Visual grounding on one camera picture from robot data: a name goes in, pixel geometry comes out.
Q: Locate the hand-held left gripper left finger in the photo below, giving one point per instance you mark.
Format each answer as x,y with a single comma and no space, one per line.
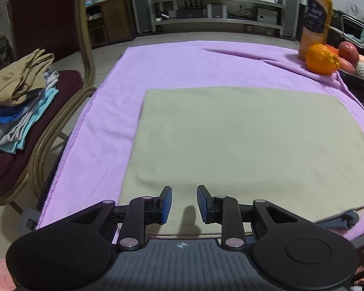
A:
166,201

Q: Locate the metal fruit tray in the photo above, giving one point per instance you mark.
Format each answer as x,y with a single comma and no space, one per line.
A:
356,81

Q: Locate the purple towel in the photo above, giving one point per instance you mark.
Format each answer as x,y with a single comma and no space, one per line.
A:
109,121

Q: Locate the large orange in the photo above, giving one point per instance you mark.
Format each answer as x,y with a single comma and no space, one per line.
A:
321,60

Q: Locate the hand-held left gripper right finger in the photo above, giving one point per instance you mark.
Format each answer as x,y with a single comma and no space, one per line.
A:
203,203

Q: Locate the dark red gold-framed chair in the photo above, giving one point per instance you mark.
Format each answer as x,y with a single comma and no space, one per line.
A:
45,36

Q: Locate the tall grey speaker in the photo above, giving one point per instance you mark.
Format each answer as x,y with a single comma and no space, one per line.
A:
141,3
289,6

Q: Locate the grey media shelf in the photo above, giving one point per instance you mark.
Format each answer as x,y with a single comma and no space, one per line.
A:
218,12

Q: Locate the orange foam-netted fruit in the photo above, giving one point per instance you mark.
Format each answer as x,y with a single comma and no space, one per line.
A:
333,51

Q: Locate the wooden cabinet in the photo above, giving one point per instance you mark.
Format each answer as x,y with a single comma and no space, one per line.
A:
115,21

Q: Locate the red apple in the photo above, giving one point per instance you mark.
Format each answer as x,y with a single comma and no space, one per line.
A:
348,51
345,65

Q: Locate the orange juice bottle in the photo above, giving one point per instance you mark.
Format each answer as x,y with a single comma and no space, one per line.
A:
317,15

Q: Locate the pile of folded clothes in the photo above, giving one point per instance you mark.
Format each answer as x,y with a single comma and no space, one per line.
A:
18,97

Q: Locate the beige t-shirt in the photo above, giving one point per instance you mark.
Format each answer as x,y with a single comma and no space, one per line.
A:
245,145

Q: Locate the grey subwoofer box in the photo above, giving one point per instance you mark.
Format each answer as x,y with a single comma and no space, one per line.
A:
267,15

